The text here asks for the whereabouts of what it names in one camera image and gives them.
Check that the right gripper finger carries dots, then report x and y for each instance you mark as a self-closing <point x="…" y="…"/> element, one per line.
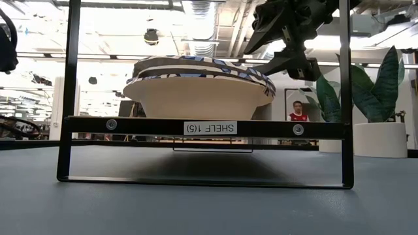
<point x="271" y="31"/>
<point x="303" y="67"/>

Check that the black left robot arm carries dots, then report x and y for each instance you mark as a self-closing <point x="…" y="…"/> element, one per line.
<point x="7" y="53"/>

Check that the white shelf label sticker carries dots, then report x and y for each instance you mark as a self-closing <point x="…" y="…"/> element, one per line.
<point x="210" y="127"/>

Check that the person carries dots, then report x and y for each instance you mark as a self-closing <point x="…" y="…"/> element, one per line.
<point x="298" y="116"/>

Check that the black hanging ceiling lamp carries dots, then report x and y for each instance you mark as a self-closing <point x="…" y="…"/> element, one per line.
<point x="92" y="80"/>
<point x="151" y="36"/>

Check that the dark computer monitor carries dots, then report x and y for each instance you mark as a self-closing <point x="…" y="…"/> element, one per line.
<point x="127" y="109"/>
<point x="140" y="112"/>

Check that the long ceiling light strip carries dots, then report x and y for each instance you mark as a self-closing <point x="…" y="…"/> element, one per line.
<point x="98" y="57"/>

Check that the blue table mat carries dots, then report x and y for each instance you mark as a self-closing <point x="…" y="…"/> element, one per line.
<point x="196" y="212"/>

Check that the silver ventilation duct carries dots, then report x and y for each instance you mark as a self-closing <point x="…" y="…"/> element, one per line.
<point x="202" y="19"/>

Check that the black frame wooden shelf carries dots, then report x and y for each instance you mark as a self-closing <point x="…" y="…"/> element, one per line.
<point x="147" y="127"/>

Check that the black aluminium table frame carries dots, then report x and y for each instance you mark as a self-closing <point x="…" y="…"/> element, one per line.
<point x="98" y="145"/>

